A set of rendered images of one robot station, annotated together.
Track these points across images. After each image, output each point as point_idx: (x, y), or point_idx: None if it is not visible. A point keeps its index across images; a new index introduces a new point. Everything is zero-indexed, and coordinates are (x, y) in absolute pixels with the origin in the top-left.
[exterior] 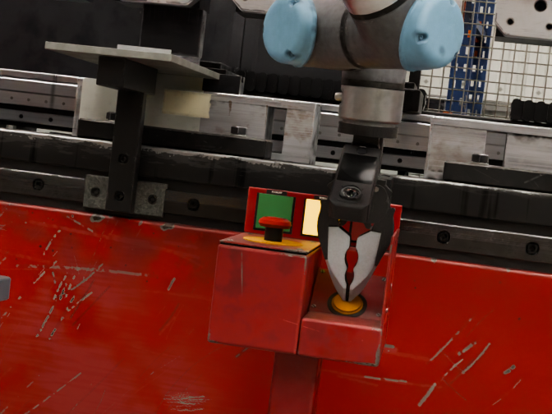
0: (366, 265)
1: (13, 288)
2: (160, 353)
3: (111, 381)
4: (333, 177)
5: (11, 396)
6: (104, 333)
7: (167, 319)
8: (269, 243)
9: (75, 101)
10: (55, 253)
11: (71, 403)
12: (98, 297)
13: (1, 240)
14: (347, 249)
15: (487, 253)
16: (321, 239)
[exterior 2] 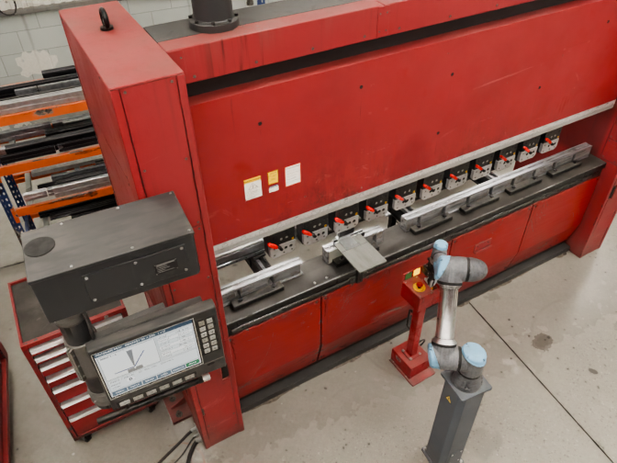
0: (435, 282)
1: (334, 306)
2: (367, 298)
3: (357, 308)
4: (430, 273)
5: (336, 322)
6: (355, 301)
7: (368, 292)
8: (423, 290)
9: None
10: (343, 295)
11: (349, 316)
12: (353, 297)
13: (330, 299)
14: (432, 282)
15: (429, 248)
16: (429, 283)
